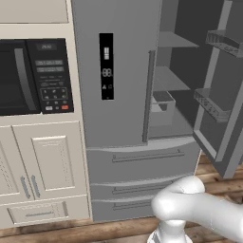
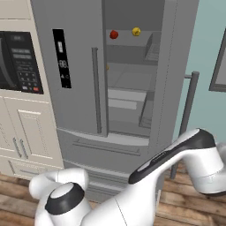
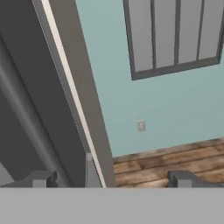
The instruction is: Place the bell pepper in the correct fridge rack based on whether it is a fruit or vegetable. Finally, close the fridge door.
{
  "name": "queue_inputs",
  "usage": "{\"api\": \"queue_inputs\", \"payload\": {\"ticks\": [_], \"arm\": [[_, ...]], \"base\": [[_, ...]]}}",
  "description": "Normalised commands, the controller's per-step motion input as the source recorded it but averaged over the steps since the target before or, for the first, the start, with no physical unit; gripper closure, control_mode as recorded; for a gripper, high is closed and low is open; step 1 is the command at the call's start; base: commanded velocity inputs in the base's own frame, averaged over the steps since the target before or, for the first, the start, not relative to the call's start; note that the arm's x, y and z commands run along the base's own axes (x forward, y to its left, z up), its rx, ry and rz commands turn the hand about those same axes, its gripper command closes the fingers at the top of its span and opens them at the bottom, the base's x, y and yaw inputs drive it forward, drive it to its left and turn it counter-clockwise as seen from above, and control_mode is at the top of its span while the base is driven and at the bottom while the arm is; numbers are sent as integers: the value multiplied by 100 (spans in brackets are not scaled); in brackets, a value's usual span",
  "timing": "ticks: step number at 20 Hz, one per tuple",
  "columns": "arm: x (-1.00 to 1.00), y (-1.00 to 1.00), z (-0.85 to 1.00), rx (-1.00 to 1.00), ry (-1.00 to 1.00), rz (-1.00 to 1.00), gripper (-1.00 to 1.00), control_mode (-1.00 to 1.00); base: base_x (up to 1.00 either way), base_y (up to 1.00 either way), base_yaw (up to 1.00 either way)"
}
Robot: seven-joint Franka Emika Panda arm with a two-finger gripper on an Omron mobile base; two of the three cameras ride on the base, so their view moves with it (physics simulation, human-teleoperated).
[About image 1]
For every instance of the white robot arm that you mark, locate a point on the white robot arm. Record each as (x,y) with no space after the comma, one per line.
(190,205)

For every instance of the grey fridge door with display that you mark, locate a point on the grey fridge door with display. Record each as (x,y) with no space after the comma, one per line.
(129,95)

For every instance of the pale fridge crisper bin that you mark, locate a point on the pale fridge crisper bin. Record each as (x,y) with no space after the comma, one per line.
(162,110)

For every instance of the grey fridge shelf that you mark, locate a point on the grey fridge shelf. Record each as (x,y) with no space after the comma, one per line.
(167,79)
(172,40)

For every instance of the clear fridge door rack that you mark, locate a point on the clear fridge door rack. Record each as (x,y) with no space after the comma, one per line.
(225,42)
(210,106)

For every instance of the grey open fridge door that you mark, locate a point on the grey open fridge door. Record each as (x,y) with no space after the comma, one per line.
(232,133)

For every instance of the grey fridge body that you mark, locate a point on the grey fridge body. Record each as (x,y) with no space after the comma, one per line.
(183,19)

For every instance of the black microwave door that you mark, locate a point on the black microwave door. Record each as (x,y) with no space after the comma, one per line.
(8,82)

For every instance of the cream plain cupboard door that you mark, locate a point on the cream plain cupboard door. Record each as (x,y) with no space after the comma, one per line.
(31,11)

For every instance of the large grey freezer drawer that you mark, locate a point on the large grey freezer drawer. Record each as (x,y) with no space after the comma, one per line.
(101,167)

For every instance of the black microwave oven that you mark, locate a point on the black microwave oven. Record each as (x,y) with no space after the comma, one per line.
(53,79)

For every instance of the cream drawer front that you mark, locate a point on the cream drawer front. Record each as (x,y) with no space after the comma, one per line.
(76,209)

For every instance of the cream tall cupboard frame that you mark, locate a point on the cream tall cupboard frame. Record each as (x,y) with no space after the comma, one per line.
(78,95)

